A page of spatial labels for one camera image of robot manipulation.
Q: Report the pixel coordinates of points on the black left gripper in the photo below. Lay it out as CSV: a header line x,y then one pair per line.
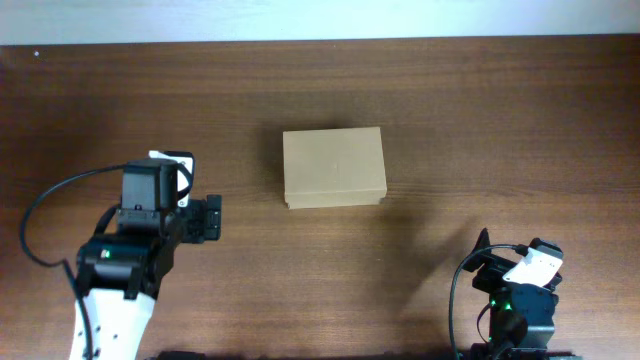
x,y
212,217

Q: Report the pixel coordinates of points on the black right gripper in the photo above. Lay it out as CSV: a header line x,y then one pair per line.
x,y
486,263

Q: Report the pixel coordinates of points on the cardboard box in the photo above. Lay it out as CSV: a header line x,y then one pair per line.
x,y
333,168

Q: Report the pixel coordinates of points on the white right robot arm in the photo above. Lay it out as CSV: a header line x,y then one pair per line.
x,y
520,316

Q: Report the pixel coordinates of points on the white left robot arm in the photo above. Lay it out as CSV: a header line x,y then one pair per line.
x,y
121,267

